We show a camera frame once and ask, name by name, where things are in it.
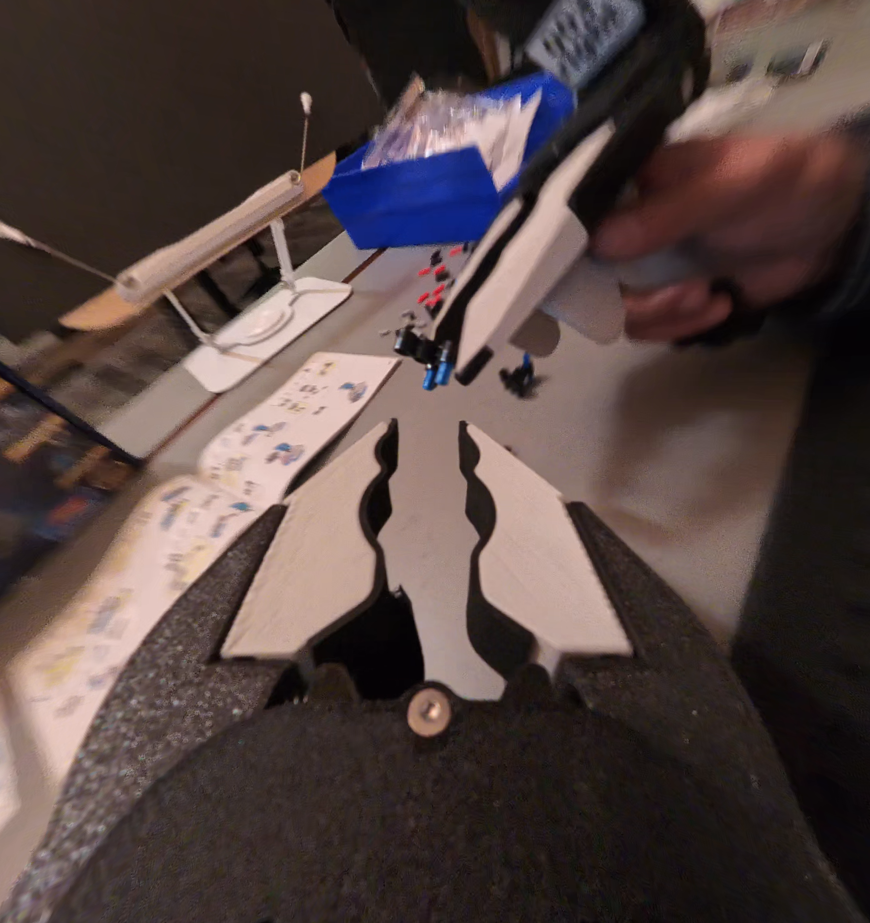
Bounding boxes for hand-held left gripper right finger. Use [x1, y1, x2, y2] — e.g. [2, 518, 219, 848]
[456, 420, 635, 661]

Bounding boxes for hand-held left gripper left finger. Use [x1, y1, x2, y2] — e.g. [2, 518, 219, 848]
[220, 419, 401, 661]

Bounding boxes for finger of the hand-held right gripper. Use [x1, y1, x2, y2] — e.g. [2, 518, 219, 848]
[433, 198, 530, 347]
[453, 121, 618, 385]

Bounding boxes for black connector with blue pin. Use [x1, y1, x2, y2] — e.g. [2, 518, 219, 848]
[498, 352, 545, 399]
[393, 324, 456, 392]

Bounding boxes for grey desk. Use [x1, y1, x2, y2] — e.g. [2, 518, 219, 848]
[0, 231, 818, 923]

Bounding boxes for person's right hand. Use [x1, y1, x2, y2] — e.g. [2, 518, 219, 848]
[593, 132, 870, 346]

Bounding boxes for pile of small building parts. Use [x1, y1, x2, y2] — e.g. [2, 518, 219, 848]
[380, 241, 479, 340]

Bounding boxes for blue bin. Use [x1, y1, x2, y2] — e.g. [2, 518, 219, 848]
[323, 72, 576, 249]

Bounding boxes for white paper scraps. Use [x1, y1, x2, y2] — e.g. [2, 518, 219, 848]
[478, 94, 544, 192]

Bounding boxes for crumpled clear plastic bag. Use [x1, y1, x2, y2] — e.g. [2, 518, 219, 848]
[363, 79, 522, 170]

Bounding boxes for instruction booklet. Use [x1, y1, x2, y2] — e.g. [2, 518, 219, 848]
[9, 352, 403, 787]

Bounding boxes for black dimpled mat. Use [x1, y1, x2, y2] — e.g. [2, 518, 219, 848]
[731, 317, 870, 923]

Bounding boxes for robot kit box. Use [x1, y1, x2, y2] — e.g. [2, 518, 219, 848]
[0, 346, 143, 621]

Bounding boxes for black panel board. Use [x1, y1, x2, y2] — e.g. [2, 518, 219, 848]
[0, 0, 378, 340]

